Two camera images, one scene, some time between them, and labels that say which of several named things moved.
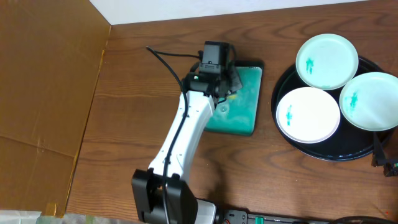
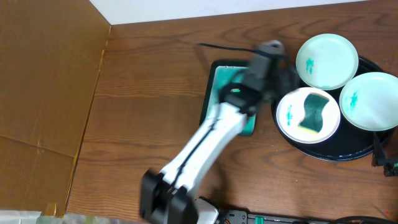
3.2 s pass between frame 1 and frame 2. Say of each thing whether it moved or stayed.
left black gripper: moved
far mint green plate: stayed
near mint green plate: stayed
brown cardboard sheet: stayed
